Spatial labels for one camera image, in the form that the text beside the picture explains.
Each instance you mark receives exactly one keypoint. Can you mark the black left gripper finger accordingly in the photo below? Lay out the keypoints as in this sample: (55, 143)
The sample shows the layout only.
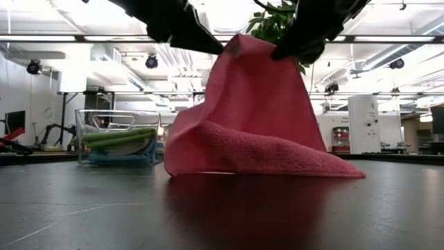
(194, 34)

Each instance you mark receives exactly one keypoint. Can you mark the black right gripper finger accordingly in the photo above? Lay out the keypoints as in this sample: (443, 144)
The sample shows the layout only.
(301, 38)

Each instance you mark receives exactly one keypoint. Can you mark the pink microfiber towel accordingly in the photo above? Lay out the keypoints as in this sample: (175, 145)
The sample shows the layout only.
(256, 121)

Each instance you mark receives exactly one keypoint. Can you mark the green microfiber towel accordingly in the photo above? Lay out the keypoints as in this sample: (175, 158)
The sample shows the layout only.
(118, 137)

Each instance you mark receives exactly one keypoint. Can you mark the grey waffle microfiber towel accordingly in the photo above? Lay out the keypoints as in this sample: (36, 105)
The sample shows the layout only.
(128, 148)

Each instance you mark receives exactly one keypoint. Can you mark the clear plastic bin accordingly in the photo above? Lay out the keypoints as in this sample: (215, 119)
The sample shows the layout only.
(83, 139)

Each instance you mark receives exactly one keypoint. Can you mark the light blue microfiber towel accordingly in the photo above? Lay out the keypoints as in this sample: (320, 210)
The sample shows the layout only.
(114, 158)

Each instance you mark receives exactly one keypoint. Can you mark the green potted plant black pot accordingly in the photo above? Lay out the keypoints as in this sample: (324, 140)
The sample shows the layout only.
(274, 24)

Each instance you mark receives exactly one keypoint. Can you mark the black ceiling spotlight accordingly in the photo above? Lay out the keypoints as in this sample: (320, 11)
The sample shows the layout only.
(33, 67)
(151, 62)
(396, 63)

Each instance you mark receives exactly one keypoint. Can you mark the white pillar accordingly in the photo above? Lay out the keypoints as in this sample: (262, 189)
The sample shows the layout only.
(364, 125)

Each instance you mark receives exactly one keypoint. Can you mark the red storage shelf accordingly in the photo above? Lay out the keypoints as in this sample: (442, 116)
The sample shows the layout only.
(341, 139)

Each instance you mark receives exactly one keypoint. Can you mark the black monitor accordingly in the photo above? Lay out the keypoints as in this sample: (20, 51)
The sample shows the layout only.
(15, 122)

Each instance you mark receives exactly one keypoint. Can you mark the red angled bar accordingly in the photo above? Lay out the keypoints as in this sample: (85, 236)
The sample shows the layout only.
(15, 133)

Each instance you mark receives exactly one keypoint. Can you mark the black background stand frame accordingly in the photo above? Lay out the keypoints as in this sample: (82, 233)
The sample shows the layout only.
(86, 93)

